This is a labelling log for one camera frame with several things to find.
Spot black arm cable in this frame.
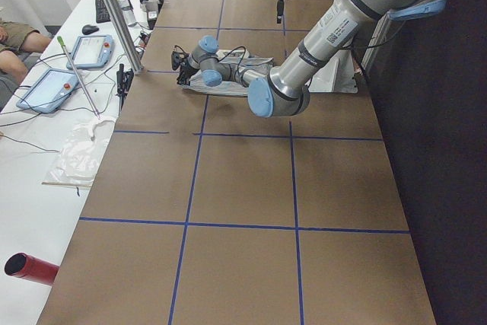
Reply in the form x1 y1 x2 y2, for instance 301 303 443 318
218 46 252 82

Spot black keyboard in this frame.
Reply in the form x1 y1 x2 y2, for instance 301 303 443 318
94 0 110 24

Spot aluminium frame post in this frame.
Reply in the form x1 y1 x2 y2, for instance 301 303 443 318
103 0 143 75

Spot blue tape grid lines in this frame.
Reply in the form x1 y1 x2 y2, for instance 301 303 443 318
78 0 412 325

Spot seated person legs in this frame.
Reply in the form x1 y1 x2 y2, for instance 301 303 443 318
1 19 51 84

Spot clear water bottle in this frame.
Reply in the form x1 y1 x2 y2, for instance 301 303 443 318
117 0 137 27

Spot far blue teach pendant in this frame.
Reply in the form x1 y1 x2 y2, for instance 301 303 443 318
71 35 114 70

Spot clear plastic bag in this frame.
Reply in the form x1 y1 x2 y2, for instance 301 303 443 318
42 114 116 189

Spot brown paper table cover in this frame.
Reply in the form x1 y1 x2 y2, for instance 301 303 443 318
36 0 438 325

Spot black computer mouse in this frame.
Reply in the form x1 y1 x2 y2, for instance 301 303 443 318
81 24 100 35

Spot near blue teach pendant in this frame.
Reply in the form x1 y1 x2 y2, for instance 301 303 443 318
16 69 78 113

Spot blue teach pendant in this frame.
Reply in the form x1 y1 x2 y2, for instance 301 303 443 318
71 35 114 70
16 69 78 113

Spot green tipped metal rod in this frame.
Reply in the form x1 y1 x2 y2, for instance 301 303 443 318
56 36 100 119

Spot striped polo shirt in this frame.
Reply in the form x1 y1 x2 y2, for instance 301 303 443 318
177 49 275 97

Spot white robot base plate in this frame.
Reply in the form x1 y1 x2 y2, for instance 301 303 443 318
309 50 358 94

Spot red cylinder tube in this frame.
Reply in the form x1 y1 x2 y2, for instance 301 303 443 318
4 253 59 285

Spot black clamp tool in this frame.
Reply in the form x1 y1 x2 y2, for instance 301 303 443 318
116 63 134 112

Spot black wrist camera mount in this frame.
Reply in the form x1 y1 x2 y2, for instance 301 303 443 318
170 45 189 71

